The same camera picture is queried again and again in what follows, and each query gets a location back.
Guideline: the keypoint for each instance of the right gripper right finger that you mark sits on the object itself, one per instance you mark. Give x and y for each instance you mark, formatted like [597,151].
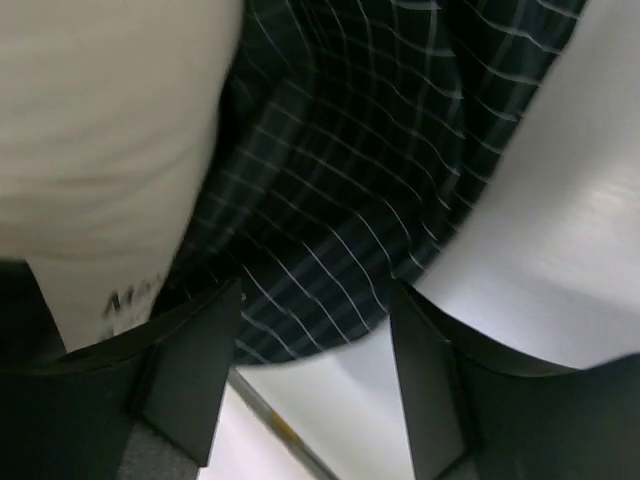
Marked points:
[475,408]

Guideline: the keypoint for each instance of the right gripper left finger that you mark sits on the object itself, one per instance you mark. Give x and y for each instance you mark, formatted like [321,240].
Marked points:
[141,405]

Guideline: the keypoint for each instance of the small yellow tape piece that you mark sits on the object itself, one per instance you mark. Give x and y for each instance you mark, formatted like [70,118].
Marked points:
[281,428]

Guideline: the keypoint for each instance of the aluminium rail front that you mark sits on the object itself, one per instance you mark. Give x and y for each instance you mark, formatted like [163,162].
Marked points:
[303,454]

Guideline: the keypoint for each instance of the cream pillow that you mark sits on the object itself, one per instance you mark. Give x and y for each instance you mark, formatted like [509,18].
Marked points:
[109,115]

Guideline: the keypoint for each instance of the dark plaid pillowcase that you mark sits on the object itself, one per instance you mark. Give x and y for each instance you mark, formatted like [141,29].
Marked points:
[356,137]

